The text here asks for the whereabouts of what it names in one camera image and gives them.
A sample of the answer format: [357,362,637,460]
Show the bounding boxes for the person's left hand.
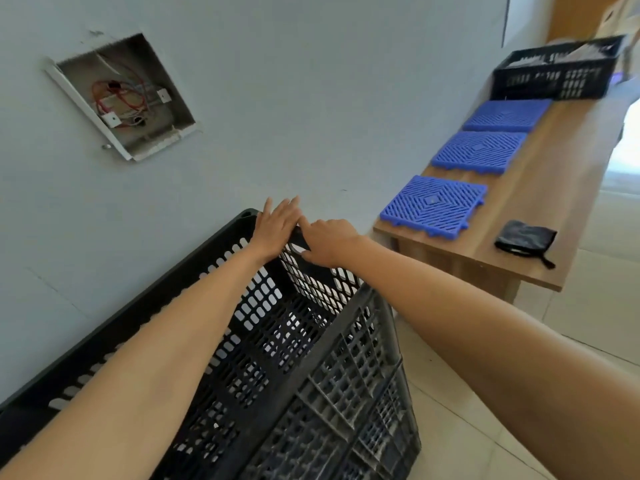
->
[248,196,303,263]

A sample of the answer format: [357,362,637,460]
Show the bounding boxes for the person's right hand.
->
[298,219,369,270]

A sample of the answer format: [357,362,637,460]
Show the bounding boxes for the large black plastic crate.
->
[0,209,422,480]

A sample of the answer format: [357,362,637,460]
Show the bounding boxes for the person's left forearm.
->
[0,243,281,480]

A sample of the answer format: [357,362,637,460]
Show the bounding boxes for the person's right forearm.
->
[350,235,640,480]

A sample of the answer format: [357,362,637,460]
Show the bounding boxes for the blue plastic grid tile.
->
[379,175,489,241]
[461,98,554,134]
[430,130,529,177]

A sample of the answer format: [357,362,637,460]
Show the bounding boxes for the wooden table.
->
[373,77,637,303]

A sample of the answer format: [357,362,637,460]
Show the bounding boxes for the small black plastic crate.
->
[490,34,628,102]

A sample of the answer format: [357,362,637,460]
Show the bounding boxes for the white papers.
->
[515,39,622,66]

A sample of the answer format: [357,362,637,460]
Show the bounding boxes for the wooden door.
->
[547,0,625,44]

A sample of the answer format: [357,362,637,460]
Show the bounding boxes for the cardboard box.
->
[596,0,640,37]

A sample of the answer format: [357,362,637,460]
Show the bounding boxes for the open wall electrical box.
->
[43,33,202,163]

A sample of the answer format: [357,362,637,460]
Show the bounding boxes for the red and white wires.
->
[91,52,152,128]

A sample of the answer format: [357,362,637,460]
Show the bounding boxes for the black drawstring pouch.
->
[494,220,559,270]

